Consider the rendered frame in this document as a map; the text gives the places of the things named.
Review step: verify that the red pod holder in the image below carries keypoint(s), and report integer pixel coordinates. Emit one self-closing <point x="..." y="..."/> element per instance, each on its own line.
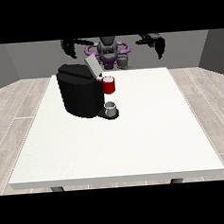
<point x="108" y="86"/>

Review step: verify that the black coffee machine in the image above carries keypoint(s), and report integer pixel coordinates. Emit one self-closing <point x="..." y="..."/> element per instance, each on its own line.
<point x="79" y="92"/>

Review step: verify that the pale grey machine lid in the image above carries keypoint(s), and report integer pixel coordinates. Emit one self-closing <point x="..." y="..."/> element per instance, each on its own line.
<point x="93" y="65"/>

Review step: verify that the small grey coffee pod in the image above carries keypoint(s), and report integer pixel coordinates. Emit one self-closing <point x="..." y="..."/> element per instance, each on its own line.
<point x="122" y="62"/>

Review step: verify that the small grey cup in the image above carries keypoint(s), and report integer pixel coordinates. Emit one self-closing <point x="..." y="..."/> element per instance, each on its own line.
<point x="110" y="109"/>

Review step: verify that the grey robot trunk purple rings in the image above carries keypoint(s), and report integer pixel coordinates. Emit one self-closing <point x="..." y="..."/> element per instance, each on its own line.
<point x="107" y="51"/>

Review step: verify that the dark table leg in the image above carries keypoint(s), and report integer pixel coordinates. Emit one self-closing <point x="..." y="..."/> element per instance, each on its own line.
<point x="57" y="188"/>
<point x="176" y="180"/>

